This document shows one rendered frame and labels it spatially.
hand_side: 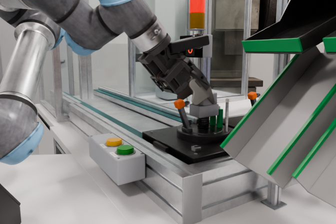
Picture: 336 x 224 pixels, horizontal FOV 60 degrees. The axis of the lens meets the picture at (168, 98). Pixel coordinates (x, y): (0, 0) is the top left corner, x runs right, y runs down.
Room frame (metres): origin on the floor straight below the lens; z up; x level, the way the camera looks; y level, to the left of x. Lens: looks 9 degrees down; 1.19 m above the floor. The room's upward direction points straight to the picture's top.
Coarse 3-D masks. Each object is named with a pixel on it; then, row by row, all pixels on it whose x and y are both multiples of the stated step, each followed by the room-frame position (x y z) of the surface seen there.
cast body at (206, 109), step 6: (216, 96) 0.74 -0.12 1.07; (204, 102) 0.72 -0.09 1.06; (210, 102) 0.73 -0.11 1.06; (216, 102) 0.74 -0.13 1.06; (192, 108) 0.73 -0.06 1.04; (198, 108) 0.71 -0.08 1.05; (204, 108) 0.72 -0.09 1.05; (210, 108) 0.73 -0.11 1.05; (216, 108) 0.74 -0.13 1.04; (192, 114) 0.73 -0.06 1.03; (198, 114) 0.71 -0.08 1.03; (204, 114) 0.72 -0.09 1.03; (210, 114) 0.73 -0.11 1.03; (216, 114) 0.74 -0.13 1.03
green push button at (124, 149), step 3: (117, 147) 0.64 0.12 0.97; (120, 147) 0.64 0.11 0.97; (123, 147) 0.64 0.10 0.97; (126, 147) 0.64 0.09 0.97; (129, 147) 0.64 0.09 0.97; (132, 147) 0.64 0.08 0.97; (117, 150) 0.63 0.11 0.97; (120, 150) 0.63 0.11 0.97; (123, 150) 0.62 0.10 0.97; (126, 150) 0.63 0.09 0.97; (129, 150) 0.63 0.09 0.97; (132, 150) 0.63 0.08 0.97; (120, 153) 0.62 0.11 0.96; (123, 153) 0.62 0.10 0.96; (126, 153) 0.62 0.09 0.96; (129, 153) 0.63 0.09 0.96
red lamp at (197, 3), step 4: (192, 0) 0.95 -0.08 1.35; (196, 0) 0.94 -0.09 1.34; (200, 0) 0.94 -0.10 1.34; (204, 0) 0.95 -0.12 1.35; (192, 4) 0.95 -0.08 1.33; (196, 4) 0.94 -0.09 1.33; (200, 4) 0.94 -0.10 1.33; (204, 4) 0.95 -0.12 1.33; (192, 8) 0.95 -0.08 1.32; (196, 8) 0.94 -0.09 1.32; (200, 8) 0.94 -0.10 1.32; (204, 8) 0.96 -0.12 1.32
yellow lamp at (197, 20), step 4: (192, 12) 0.95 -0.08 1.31; (196, 12) 0.94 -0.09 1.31; (200, 12) 0.94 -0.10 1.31; (192, 16) 0.95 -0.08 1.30; (196, 16) 0.94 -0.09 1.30; (200, 16) 0.94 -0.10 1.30; (204, 16) 0.96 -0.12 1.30; (192, 20) 0.95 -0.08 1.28; (196, 20) 0.94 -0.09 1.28; (200, 20) 0.94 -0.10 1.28; (204, 20) 0.96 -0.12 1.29; (192, 24) 0.95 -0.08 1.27; (196, 24) 0.94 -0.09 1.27; (200, 24) 0.94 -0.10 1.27; (204, 24) 0.96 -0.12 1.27
